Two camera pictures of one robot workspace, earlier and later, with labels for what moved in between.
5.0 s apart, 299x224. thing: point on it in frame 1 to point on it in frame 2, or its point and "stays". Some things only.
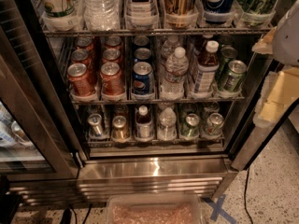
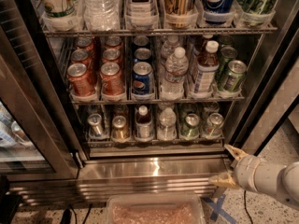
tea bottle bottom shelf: x=144 y=126 stays
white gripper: x=287 y=37 to x=245 y=171
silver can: x=215 y=122 stays
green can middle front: x=236 y=71 stays
